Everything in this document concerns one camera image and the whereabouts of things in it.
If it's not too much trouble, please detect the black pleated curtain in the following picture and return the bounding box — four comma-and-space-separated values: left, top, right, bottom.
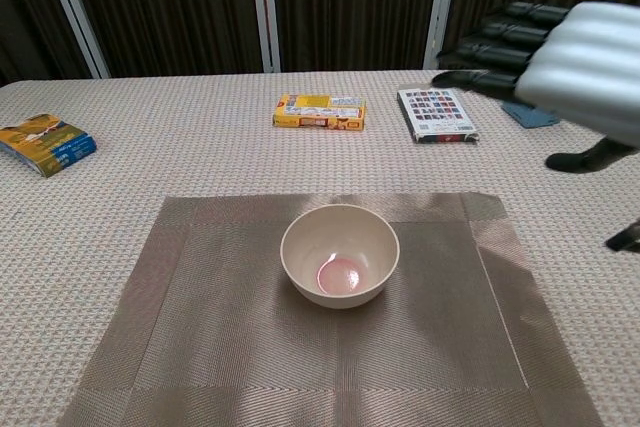
0, 0, 640, 88

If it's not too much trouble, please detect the blue square cup box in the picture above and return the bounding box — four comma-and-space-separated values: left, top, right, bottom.
501, 99, 561, 129

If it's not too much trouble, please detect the pink bowl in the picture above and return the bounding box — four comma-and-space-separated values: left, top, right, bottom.
279, 204, 401, 311

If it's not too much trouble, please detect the brown woven placemat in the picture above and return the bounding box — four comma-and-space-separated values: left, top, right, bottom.
59, 191, 606, 427

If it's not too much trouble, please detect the beige woven tablecloth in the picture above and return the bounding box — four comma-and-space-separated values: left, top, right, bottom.
0, 65, 640, 427

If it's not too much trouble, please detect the white picture-grid card box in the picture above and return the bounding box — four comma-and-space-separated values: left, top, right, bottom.
396, 86, 480, 144

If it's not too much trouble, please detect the orange and blue snack box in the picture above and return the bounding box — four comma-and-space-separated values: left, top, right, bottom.
0, 113, 98, 179

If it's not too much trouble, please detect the grey metal frame post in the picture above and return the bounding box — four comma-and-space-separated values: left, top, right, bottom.
37, 0, 111, 80
423, 0, 461, 70
248, 0, 282, 73

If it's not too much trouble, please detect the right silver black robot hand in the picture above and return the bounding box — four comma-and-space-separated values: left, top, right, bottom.
430, 0, 640, 174

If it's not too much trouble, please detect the yellow flat snack box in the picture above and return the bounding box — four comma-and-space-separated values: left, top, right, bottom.
272, 93, 367, 133

